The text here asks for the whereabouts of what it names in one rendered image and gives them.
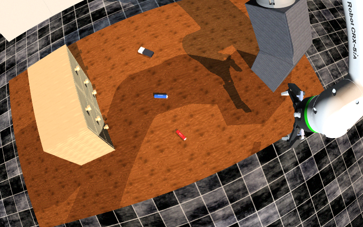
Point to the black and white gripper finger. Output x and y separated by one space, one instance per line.
296 137
295 93

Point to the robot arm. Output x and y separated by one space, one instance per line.
335 110

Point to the small wooden chest of drawers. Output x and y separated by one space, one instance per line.
59 117

